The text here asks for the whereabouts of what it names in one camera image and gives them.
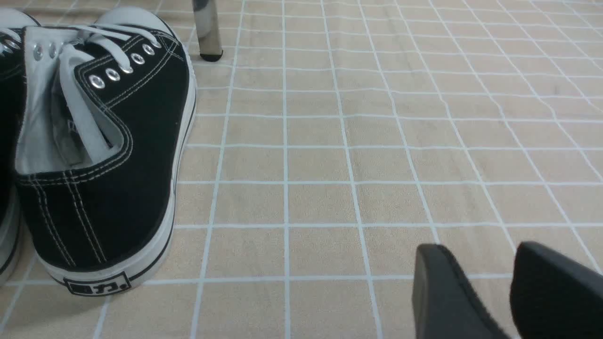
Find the steel shoe rack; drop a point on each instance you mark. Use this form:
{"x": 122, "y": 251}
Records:
{"x": 207, "y": 30}

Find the beige checked floor mat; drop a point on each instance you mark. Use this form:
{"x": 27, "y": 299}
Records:
{"x": 331, "y": 139}

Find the black canvas sneaker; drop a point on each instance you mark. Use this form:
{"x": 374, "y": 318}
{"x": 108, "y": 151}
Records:
{"x": 107, "y": 112}
{"x": 12, "y": 99}

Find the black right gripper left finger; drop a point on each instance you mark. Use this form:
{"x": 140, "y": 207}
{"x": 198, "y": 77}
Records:
{"x": 445, "y": 304}

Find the black canvas sneaker right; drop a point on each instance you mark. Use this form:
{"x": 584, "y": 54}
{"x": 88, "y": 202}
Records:
{"x": 107, "y": 112}

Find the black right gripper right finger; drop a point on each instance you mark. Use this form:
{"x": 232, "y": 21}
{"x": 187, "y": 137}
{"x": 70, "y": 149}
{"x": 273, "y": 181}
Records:
{"x": 553, "y": 296}

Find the black canvas sneaker left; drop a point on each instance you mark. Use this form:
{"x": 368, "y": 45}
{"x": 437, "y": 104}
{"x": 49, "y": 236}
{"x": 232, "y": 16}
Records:
{"x": 12, "y": 99}

